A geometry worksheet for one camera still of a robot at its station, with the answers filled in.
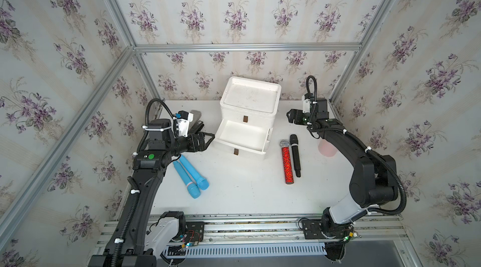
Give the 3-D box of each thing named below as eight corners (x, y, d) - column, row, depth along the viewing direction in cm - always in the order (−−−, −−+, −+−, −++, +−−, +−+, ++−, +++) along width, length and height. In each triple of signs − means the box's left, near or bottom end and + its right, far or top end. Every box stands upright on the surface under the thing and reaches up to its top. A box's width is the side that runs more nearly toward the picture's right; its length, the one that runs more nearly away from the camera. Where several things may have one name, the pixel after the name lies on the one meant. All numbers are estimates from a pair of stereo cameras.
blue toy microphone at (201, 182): (177, 164, 94) (174, 159, 91) (184, 158, 97) (182, 154, 93) (203, 192, 85) (201, 189, 82) (210, 185, 88) (209, 181, 84)
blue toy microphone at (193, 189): (169, 168, 91) (168, 166, 89) (176, 162, 93) (175, 160, 91) (195, 200, 81) (194, 199, 80) (202, 193, 83) (202, 191, 82)
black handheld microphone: (295, 177, 89) (296, 175, 87) (289, 136, 105) (290, 134, 103) (304, 177, 89) (305, 176, 87) (296, 136, 105) (297, 134, 103)
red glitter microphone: (286, 184, 87) (287, 181, 84) (279, 143, 102) (280, 139, 99) (295, 184, 87) (297, 181, 84) (287, 143, 102) (288, 139, 99)
